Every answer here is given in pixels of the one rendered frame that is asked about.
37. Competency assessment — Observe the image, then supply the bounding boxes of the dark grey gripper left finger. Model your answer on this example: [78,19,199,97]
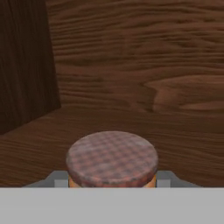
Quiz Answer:
[24,171,70,189]

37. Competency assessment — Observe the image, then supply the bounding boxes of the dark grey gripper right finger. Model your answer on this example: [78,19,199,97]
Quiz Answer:
[155,170,202,189]

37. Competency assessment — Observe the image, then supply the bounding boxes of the jam jar with checkered lid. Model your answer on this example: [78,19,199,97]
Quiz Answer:
[65,130,159,189]

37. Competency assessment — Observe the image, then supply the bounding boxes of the dark brown wooden cabinet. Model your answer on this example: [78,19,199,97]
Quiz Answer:
[0,0,224,189]

